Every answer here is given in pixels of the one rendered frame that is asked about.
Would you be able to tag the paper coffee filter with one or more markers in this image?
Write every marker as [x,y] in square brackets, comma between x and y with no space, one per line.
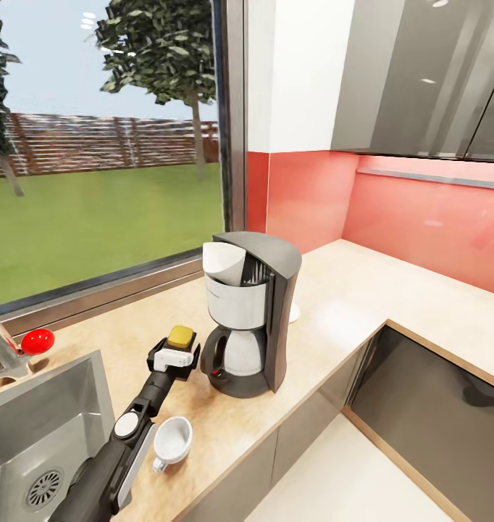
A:
[224,261]

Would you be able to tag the countertop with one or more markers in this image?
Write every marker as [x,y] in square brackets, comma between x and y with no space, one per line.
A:
[331,328]
[451,318]

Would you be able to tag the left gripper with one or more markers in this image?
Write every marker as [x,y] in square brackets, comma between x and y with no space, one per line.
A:
[165,380]

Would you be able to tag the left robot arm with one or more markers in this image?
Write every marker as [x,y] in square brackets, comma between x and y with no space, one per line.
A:
[100,485]

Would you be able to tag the saucer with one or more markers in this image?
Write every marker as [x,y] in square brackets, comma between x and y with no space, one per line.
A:
[294,313]

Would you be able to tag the bottle of coffee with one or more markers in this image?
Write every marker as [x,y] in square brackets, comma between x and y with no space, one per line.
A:
[181,339]

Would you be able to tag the coffee cup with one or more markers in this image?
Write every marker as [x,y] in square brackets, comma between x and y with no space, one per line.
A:
[172,442]

